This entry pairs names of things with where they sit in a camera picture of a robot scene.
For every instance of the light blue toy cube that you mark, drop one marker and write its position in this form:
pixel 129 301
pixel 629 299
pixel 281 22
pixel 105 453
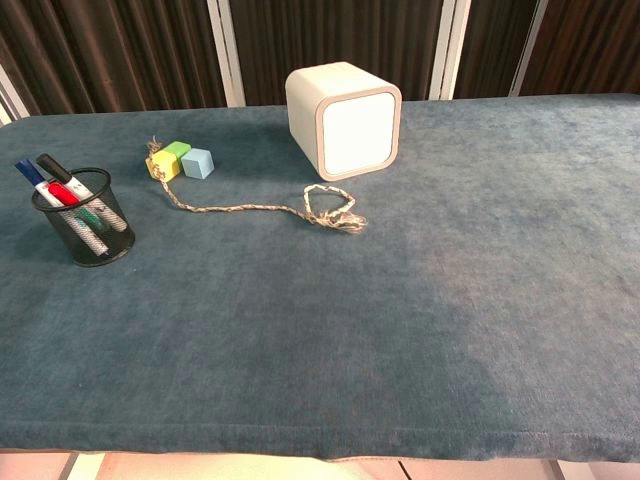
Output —
pixel 197 164

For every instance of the white frame post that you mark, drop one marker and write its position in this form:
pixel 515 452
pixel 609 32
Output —
pixel 9 97
pixel 449 50
pixel 527 50
pixel 226 55

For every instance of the dark pleated curtain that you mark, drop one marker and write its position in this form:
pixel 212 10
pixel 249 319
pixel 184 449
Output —
pixel 325 35

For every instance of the blue cap whiteboard marker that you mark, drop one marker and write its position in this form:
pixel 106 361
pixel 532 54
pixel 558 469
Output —
pixel 29 172

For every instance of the blue velvet tablecloth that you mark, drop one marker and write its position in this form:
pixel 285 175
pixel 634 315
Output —
pixel 350 325

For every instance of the black mesh pen cup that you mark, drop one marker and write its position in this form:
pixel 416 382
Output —
pixel 112 240

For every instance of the black cap whiteboard marker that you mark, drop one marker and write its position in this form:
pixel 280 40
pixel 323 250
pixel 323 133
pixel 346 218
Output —
pixel 54 167

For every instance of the white cube box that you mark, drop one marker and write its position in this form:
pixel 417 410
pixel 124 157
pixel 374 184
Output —
pixel 355 132

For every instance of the green toy cube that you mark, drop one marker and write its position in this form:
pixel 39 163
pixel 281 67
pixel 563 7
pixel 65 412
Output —
pixel 179 149

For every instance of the red cap whiteboard marker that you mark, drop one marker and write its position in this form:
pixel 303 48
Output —
pixel 62 194

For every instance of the yellow toy cube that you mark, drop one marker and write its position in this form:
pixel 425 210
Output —
pixel 162 165

